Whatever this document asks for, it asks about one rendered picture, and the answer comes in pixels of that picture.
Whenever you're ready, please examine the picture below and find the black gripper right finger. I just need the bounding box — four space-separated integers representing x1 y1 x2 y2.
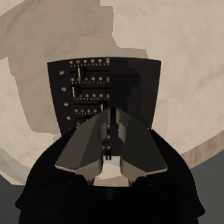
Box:
114 107 205 218

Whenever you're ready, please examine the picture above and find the black lighting desk panel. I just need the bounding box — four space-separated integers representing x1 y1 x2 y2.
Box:
47 57 161 160

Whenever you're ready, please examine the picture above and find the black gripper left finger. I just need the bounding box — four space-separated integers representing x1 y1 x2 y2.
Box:
15 107 114 210

